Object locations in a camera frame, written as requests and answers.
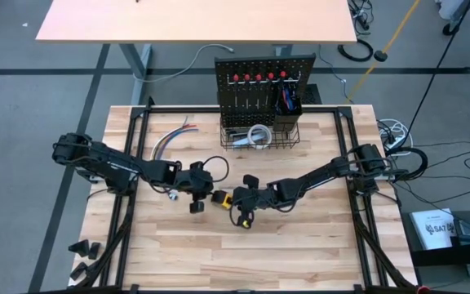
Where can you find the white tape roll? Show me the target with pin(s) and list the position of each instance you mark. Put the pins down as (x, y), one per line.
(253, 131)

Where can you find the red round button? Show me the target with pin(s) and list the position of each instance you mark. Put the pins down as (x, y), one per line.
(424, 290)

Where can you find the black metal pegboard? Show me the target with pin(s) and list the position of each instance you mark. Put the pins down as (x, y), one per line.
(239, 67)

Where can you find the black aluminium table frame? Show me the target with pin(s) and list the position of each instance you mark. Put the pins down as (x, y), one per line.
(178, 109)

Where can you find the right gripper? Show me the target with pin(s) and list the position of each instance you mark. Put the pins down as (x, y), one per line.
(255, 198)

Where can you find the black rounded object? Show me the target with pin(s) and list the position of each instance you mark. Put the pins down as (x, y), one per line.
(227, 201)

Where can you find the black round puck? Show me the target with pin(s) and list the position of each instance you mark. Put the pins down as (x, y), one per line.
(380, 56)

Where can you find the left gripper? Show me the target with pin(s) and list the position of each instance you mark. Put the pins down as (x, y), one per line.
(194, 181)

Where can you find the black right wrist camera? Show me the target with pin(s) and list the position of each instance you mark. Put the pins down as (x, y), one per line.
(251, 181)

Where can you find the white printed box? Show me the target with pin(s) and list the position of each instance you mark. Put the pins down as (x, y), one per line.
(431, 228)

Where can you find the black plastic bin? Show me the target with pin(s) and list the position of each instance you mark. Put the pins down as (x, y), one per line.
(288, 122)

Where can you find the black rolling stand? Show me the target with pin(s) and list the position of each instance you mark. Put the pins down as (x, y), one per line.
(449, 29)

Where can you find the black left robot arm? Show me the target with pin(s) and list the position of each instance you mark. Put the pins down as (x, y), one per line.
(116, 163)

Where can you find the black side cart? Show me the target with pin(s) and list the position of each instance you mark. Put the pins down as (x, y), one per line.
(443, 257)

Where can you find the red-capped black screwdriver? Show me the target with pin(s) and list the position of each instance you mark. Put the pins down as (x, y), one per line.
(236, 78)
(258, 77)
(283, 74)
(271, 76)
(247, 77)

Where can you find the black plastic wedge part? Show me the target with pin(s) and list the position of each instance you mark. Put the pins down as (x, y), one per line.
(79, 271)
(94, 250)
(79, 248)

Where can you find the light wooden desk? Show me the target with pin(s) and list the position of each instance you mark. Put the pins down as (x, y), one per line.
(198, 20)

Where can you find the thin black pole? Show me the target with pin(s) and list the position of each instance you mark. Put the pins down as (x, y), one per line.
(443, 61)

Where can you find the black mesh panel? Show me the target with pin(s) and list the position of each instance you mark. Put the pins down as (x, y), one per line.
(312, 94)

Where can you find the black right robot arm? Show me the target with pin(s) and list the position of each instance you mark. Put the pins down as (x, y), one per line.
(320, 175)

